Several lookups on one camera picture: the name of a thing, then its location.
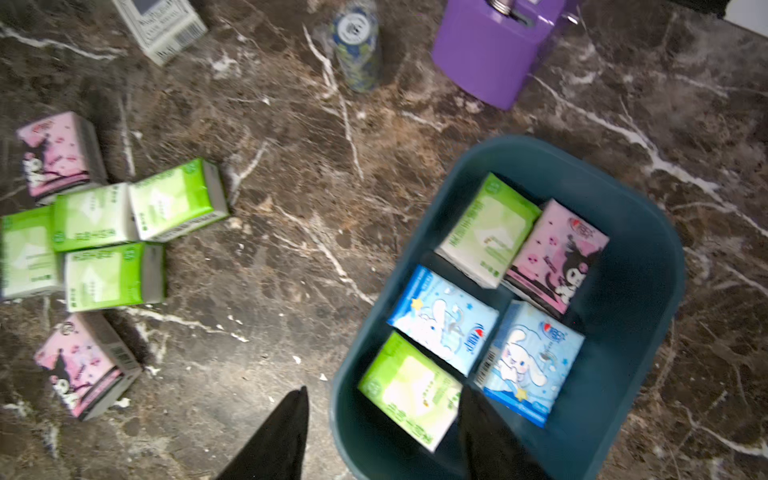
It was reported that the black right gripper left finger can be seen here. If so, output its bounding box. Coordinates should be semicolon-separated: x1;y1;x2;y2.
217;386;310;480

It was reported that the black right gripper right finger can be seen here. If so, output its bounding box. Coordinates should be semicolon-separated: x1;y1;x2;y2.
458;385;550;480

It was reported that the blue cartoon tissue pack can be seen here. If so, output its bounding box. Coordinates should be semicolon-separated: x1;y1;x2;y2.
387;265;500;376
475;300;584;427

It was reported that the green pocket tissue pack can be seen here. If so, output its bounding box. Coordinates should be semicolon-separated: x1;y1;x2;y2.
358;332;462;453
436;173;542;289

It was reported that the pink Kuromi tissue pack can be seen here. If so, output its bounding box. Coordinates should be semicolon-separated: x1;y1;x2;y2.
16;111;108;206
502;199;610;320
34;312;142;421

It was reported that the large green tissue pack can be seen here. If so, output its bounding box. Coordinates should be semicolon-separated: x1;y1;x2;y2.
129;158;230;243

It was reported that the teal plastic storage box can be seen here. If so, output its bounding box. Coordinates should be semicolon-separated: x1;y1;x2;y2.
330;135;686;479

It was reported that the playing card box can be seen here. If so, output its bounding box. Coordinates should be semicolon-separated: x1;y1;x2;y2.
112;0;208;66

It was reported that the purple metronome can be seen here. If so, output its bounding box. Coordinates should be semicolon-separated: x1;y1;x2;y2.
432;0;579;110

